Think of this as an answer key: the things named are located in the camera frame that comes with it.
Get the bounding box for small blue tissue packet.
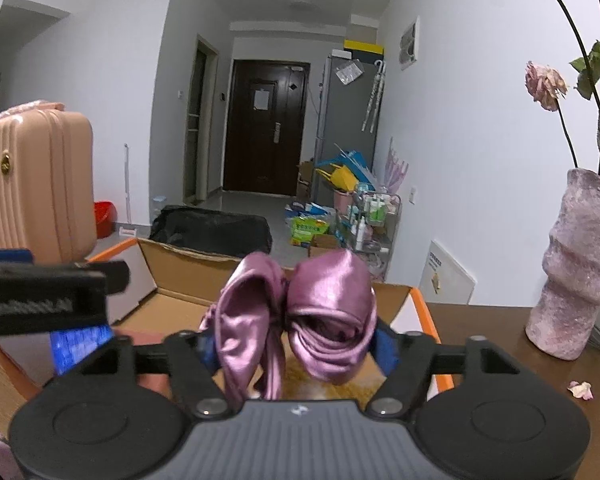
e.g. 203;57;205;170
50;326;114;377

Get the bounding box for black duffel bag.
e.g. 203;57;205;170
149;205;274;262

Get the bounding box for brown cardboard carton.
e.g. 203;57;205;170
296;160;316;202

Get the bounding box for red cardboard box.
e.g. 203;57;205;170
0;237;455;431

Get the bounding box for pink acrylic decoration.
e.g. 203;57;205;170
384;137;411;196

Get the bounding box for purple satin scrunchie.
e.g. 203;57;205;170
197;249;378;402

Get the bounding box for grey refrigerator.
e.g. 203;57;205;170
312;55;387;206

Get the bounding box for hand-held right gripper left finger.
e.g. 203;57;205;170
45;331;228;418

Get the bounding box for clear plastic bag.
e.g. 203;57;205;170
336;61;363;84

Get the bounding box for blue and yellow bags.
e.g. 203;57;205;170
315;144;377;192

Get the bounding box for pink ribbed suitcase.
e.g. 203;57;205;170
0;100;99;266

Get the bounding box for pink bucket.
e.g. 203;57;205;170
333;189;356;216

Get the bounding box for white wall panel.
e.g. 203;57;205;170
399;16;421;71

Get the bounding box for trolley cart with bottles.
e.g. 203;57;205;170
347;185;404;281

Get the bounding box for red basin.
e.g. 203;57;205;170
94;201;116;239

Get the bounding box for green tissue package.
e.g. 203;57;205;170
291;216;331;247

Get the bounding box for bunch of dried pink roses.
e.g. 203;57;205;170
485;0;600;182

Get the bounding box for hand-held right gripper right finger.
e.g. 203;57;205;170
369;327;556;417

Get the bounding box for purple textured vase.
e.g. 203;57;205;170
525;168;600;362

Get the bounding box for dark brown door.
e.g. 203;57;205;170
223;59;311;197

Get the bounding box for white folded umbrella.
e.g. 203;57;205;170
362;59;386;134

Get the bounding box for white flat board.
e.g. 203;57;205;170
420;240;476;307

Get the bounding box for yellow black box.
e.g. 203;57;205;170
344;39;385;61

